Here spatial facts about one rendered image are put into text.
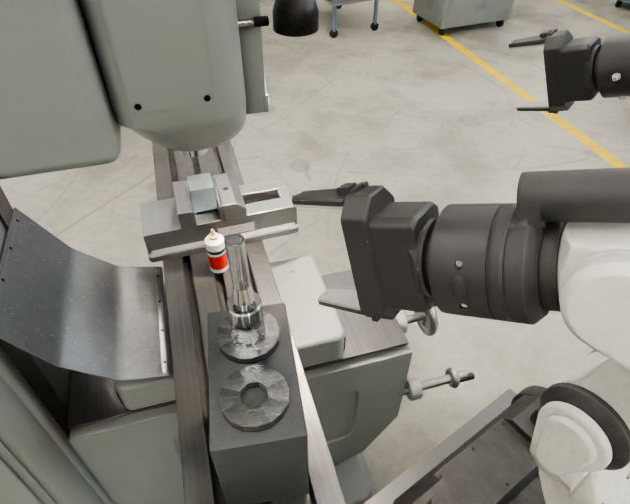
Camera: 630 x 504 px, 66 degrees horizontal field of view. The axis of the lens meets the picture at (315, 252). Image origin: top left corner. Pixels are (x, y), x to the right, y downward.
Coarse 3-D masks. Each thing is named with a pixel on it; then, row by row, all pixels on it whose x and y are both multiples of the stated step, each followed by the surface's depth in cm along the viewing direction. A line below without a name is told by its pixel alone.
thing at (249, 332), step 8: (232, 320) 65; (248, 320) 64; (256, 320) 65; (232, 328) 66; (240, 328) 65; (248, 328) 65; (256, 328) 66; (264, 328) 69; (232, 336) 68; (240, 336) 66; (248, 336) 66; (256, 336) 67; (240, 344) 68; (248, 344) 67
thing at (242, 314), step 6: (228, 300) 65; (258, 300) 65; (228, 306) 64; (234, 306) 64; (252, 306) 64; (258, 306) 64; (228, 312) 64; (234, 312) 64; (240, 312) 64; (246, 312) 64; (252, 312) 64; (258, 312) 64; (234, 318) 64; (240, 318) 64; (246, 318) 64
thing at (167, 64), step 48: (96, 0) 56; (144, 0) 57; (192, 0) 58; (96, 48) 60; (144, 48) 60; (192, 48) 62; (240, 48) 68; (144, 96) 64; (192, 96) 66; (240, 96) 71; (192, 144) 74
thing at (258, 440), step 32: (224, 320) 71; (224, 352) 67; (256, 352) 67; (288, 352) 68; (224, 384) 63; (256, 384) 64; (288, 384) 65; (224, 416) 61; (256, 416) 60; (288, 416) 61; (224, 448) 58; (256, 448) 59; (288, 448) 61; (224, 480) 64; (256, 480) 66; (288, 480) 68
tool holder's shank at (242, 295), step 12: (228, 240) 57; (240, 240) 57; (228, 252) 57; (240, 252) 57; (228, 264) 59; (240, 264) 59; (240, 276) 60; (240, 288) 61; (252, 288) 63; (240, 300) 62; (252, 300) 63
